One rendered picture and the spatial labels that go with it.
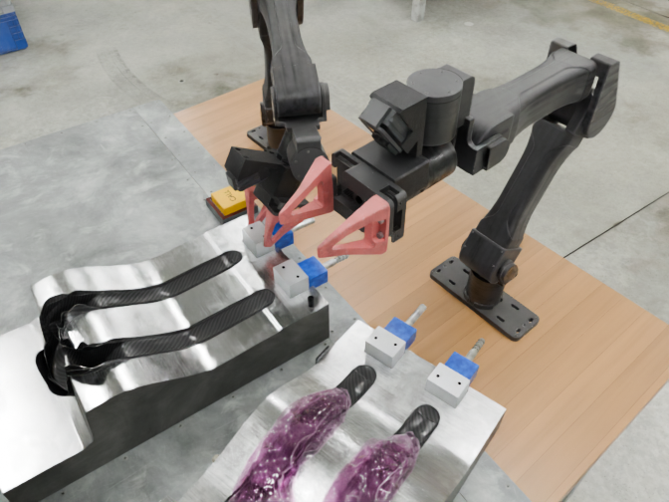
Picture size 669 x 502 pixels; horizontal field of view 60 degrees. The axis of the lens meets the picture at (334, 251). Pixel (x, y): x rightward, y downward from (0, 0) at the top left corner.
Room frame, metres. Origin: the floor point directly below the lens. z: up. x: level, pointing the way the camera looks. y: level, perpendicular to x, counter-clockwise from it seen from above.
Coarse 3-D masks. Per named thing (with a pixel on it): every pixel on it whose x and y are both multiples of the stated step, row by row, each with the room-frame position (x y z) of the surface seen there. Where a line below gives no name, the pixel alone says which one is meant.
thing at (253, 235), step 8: (256, 224) 0.73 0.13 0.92; (280, 224) 0.75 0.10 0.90; (304, 224) 0.76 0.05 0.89; (248, 232) 0.71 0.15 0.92; (256, 232) 0.71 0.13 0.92; (264, 232) 0.71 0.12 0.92; (288, 232) 0.73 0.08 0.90; (248, 240) 0.71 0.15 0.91; (256, 240) 0.69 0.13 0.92; (280, 240) 0.72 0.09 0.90; (288, 240) 0.72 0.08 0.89; (248, 248) 0.71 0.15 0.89; (256, 248) 0.69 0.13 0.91; (264, 248) 0.69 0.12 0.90; (272, 248) 0.70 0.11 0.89; (280, 248) 0.71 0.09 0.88; (256, 256) 0.69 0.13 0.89
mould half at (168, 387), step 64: (192, 256) 0.69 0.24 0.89; (128, 320) 0.53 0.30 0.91; (192, 320) 0.56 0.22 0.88; (256, 320) 0.55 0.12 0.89; (320, 320) 0.57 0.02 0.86; (0, 384) 0.46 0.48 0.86; (128, 384) 0.41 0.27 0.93; (192, 384) 0.45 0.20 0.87; (0, 448) 0.36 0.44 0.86; (64, 448) 0.36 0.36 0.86; (128, 448) 0.38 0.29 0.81
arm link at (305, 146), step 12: (324, 84) 0.79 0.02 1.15; (324, 96) 0.78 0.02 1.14; (276, 108) 0.76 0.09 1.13; (324, 108) 0.77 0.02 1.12; (276, 120) 0.76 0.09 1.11; (288, 120) 0.76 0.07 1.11; (300, 120) 0.76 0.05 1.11; (312, 120) 0.76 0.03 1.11; (324, 120) 0.77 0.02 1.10; (300, 132) 0.71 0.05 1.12; (312, 132) 0.71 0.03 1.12; (288, 144) 0.73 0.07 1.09; (300, 144) 0.68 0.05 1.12; (312, 144) 0.68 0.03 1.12; (288, 156) 0.71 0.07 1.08; (300, 156) 0.68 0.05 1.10; (312, 156) 0.68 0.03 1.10; (324, 156) 0.68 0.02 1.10; (300, 168) 0.67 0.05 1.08; (300, 180) 0.67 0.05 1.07
